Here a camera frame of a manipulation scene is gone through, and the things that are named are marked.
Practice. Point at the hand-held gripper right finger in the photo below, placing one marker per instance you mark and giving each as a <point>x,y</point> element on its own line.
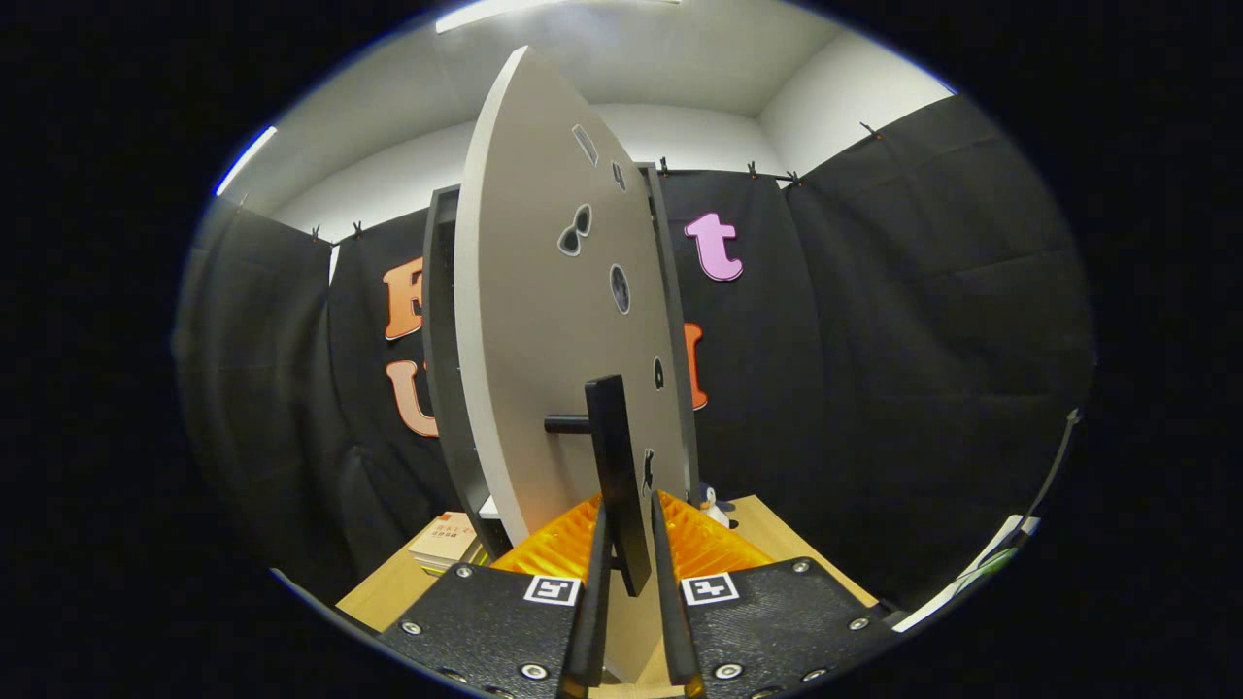
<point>668,602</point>

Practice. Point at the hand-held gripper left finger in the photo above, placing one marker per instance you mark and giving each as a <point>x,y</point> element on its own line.
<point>594,602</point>

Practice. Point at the dark grey shoe cabinet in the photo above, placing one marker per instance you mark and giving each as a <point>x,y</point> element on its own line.
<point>442,340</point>

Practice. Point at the white shoe cabinet door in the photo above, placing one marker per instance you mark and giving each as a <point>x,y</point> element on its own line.
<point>534,291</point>

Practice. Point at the small orange white toy figure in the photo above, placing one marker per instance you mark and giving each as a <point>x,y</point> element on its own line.
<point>714,505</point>

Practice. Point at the black backdrop cloth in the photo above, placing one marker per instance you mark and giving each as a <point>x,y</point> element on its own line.
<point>874,340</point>

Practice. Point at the long ceiling light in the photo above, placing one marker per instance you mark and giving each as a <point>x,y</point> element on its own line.
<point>245,160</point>
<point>486,14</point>

